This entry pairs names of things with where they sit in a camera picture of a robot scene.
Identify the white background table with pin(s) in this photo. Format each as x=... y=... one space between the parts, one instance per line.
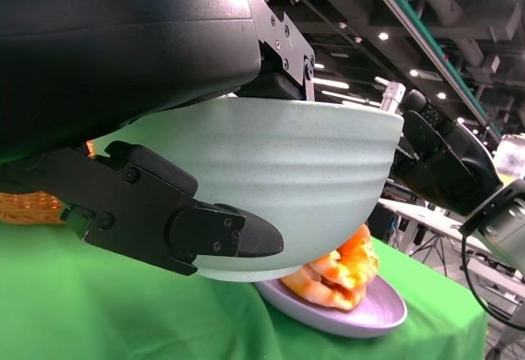
x=430 y=216

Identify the white metal frame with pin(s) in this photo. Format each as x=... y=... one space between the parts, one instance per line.
x=391 y=95

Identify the orange wicker basket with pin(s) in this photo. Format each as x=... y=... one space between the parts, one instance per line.
x=28 y=208

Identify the pale grey-green bowl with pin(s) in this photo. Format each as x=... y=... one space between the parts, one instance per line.
x=287 y=163

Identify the lavender round plate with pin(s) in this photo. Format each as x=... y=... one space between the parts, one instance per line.
x=369 y=315

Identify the orange striped pumpkin bread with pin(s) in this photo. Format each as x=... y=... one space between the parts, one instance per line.
x=357 y=253
x=320 y=294

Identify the green tablecloth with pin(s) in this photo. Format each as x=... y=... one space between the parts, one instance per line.
x=123 y=315

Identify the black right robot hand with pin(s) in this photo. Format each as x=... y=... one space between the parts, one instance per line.
x=447 y=159

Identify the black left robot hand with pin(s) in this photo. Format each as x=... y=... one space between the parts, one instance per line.
x=102 y=48

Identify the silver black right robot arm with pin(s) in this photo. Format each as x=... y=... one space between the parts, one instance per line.
x=504 y=220

